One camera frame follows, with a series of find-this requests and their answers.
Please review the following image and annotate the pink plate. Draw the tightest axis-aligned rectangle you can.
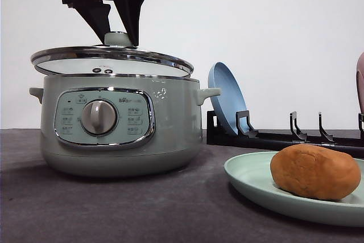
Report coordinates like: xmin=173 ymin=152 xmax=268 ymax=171
xmin=356 ymin=51 xmax=364 ymax=113

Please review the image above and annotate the blue plate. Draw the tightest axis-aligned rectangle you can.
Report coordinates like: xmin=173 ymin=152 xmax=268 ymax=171
xmin=208 ymin=62 xmax=249 ymax=134

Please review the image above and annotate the green plate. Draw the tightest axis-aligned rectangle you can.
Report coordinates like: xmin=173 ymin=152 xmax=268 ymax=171
xmin=224 ymin=151 xmax=364 ymax=226

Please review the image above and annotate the glass steamer lid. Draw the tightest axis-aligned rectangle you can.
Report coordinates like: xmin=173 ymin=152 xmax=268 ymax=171
xmin=31 ymin=32 xmax=195 ymax=78

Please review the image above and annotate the green electric steamer pot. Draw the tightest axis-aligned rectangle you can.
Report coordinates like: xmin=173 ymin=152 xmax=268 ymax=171
xmin=29 ymin=73 xmax=220 ymax=177

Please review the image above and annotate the black plate rack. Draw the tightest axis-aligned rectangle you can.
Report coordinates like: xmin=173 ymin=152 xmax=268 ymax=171
xmin=206 ymin=110 xmax=364 ymax=159

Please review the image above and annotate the brown potato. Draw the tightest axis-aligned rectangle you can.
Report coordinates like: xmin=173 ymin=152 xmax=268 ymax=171
xmin=270 ymin=144 xmax=361 ymax=200

